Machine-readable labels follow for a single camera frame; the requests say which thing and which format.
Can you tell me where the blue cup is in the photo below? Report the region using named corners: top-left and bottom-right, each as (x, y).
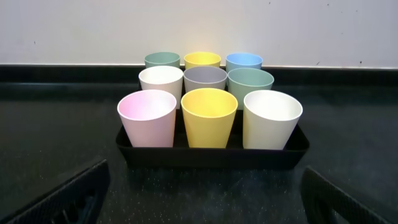
top-left (225, 52), bottom-right (264, 73)

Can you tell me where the white cup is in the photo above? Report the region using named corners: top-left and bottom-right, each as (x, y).
top-left (242, 89), bottom-right (304, 151)
top-left (138, 65), bottom-right (185, 110)

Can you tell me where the pink cup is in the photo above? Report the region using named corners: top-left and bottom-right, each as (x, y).
top-left (116, 89), bottom-right (178, 148)

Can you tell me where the yellow cup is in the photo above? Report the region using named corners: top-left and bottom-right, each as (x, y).
top-left (180, 87), bottom-right (239, 149)
top-left (183, 51), bottom-right (222, 70)

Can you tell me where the black tray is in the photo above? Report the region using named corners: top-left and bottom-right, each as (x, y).
top-left (115, 108), bottom-right (310, 170)

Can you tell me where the grey cup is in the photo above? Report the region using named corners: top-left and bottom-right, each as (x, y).
top-left (183, 65), bottom-right (229, 93)

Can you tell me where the green cup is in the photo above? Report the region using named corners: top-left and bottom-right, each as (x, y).
top-left (144, 51), bottom-right (181, 69)
top-left (227, 67), bottom-right (275, 110)

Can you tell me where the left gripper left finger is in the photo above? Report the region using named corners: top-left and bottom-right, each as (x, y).
top-left (0, 159), bottom-right (111, 224)

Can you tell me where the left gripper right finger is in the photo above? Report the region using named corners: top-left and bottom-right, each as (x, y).
top-left (299, 166), bottom-right (391, 224)

